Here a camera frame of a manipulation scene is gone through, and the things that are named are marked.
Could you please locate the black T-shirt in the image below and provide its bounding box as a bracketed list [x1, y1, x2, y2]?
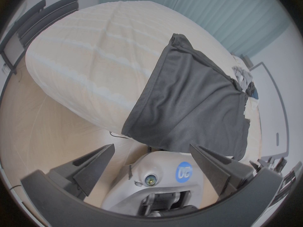
[121, 33, 251, 161]

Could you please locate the black cable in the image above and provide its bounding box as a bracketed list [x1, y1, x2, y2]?
[109, 131, 130, 139]

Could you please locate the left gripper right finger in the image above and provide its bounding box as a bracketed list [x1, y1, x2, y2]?
[189, 143, 255, 201]

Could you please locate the blue-green curtain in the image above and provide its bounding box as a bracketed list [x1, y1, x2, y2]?
[98, 0, 294, 58]

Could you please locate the black chest of drawers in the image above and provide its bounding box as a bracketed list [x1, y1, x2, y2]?
[17, 0, 79, 47]

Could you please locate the bed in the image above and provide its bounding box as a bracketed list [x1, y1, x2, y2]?
[25, 1, 290, 161]

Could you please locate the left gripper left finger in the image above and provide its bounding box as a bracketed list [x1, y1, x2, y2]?
[48, 144, 116, 197]

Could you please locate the grey bedside table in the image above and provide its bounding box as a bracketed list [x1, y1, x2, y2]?
[240, 54, 252, 67]

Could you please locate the grey garment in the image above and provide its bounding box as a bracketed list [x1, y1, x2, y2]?
[232, 66, 254, 92]

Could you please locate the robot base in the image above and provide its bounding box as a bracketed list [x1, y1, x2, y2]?
[101, 150, 206, 218]

